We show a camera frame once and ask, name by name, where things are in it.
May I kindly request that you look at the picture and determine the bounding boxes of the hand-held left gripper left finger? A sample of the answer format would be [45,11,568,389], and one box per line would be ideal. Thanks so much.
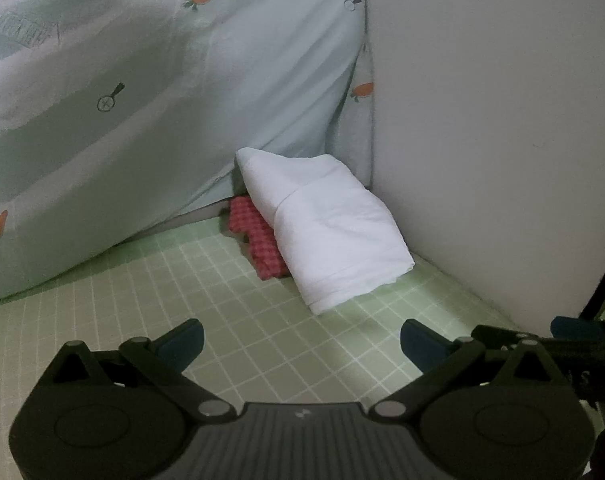
[47,318,234,419]

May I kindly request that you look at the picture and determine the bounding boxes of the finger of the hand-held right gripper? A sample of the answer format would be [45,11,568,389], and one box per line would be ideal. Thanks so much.
[470,324,558,357]
[549,315,605,358]

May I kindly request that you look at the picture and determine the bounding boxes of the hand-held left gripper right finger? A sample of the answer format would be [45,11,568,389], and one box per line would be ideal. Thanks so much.
[372,318,567,419]

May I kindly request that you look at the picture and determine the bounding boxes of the white towel cloth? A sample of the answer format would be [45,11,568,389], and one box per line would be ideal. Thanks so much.
[235,147,416,317]

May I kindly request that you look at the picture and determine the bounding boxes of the green grid bed sheet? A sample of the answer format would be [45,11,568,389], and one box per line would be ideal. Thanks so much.
[0,212,585,413]

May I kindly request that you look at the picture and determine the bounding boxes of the red checked cloth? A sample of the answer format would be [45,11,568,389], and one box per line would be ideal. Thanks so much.
[226,196,290,282]

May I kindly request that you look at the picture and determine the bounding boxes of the carrot print quilt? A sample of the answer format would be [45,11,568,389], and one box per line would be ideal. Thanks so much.
[0,0,377,307]

